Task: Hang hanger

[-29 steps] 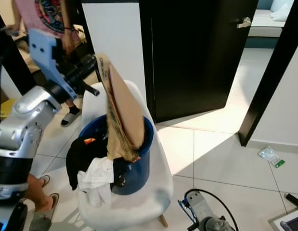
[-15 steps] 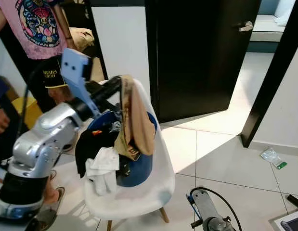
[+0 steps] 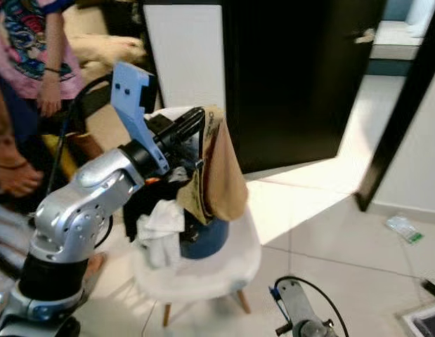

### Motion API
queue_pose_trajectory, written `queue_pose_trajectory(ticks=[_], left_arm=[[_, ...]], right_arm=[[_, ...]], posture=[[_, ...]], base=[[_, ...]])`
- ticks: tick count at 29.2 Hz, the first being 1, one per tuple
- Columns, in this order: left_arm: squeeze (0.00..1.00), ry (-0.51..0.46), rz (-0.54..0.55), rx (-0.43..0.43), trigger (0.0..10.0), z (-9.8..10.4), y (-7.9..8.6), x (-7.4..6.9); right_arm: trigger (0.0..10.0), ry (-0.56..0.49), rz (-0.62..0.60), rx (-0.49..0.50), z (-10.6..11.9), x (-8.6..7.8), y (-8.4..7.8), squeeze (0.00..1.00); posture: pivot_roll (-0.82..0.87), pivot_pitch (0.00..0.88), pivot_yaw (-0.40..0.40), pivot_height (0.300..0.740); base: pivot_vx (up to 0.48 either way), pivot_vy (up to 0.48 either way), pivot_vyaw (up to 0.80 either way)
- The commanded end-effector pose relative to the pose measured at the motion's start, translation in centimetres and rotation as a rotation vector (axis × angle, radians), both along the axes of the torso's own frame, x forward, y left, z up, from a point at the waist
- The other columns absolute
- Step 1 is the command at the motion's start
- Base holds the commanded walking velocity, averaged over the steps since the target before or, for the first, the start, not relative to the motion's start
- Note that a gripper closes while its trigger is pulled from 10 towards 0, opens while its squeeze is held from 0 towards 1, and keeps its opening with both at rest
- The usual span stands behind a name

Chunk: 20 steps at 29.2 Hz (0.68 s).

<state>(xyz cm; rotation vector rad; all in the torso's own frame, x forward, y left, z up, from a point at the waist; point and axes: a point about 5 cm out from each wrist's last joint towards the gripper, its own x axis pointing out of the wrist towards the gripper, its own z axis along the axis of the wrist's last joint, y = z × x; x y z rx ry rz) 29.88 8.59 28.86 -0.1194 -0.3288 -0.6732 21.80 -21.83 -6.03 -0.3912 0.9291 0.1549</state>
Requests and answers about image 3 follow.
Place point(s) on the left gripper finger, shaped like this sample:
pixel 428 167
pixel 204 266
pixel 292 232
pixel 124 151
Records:
pixel 185 119
pixel 189 135

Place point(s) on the tan fabric shorts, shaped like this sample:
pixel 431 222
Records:
pixel 228 175

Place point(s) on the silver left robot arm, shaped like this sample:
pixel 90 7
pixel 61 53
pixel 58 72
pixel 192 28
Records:
pixel 76 210

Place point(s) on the black crumpled cloth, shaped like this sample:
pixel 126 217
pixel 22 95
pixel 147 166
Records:
pixel 147 203

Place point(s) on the white crumpled cloth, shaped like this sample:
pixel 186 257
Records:
pixel 161 225

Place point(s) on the white chair with wooden legs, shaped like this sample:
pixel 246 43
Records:
pixel 203 281

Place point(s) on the blue round bucket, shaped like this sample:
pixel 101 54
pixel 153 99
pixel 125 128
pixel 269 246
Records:
pixel 206 242

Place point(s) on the beige sofa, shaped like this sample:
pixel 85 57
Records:
pixel 105 49

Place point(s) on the black door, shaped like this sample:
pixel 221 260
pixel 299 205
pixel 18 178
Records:
pixel 301 84

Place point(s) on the white framed dark board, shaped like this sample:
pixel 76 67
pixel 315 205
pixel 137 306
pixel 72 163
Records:
pixel 424 321

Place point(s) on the white packet with green corner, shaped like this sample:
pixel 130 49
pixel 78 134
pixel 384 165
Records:
pixel 405 229

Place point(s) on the person in black shorts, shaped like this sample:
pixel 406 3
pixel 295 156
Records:
pixel 13 179

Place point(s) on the person in pink shirt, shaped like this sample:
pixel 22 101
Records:
pixel 27 42

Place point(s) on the black door edge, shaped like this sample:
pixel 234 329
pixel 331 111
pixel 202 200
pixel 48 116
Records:
pixel 400 105

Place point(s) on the light grey left wrist camera mount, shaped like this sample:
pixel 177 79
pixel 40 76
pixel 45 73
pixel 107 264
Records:
pixel 129 98

